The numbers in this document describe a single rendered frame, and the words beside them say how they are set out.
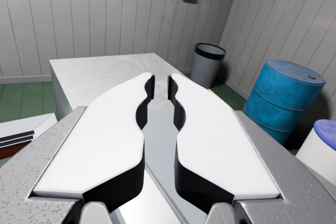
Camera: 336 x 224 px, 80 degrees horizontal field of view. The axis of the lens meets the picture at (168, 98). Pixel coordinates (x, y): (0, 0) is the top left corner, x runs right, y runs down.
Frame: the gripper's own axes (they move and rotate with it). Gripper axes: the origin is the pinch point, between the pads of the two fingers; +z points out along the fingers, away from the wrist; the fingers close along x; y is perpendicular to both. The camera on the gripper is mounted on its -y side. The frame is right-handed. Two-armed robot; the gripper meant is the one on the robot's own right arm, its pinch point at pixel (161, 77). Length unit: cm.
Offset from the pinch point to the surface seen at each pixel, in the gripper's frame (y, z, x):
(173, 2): 33, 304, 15
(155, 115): 39, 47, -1
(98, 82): 37, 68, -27
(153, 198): 41.0, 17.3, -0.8
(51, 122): 53, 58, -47
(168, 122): 39, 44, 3
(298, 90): 85, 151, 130
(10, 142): 54, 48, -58
